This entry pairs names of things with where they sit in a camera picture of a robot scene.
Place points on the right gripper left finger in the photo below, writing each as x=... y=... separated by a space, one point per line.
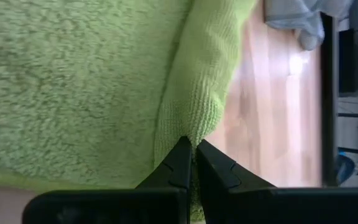
x=120 y=208

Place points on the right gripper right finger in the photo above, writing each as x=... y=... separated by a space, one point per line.
x=259 y=205

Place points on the green microfiber towel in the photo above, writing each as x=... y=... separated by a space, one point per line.
x=73 y=93

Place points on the grey microfiber towel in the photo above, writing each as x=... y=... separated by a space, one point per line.
x=300 y=15

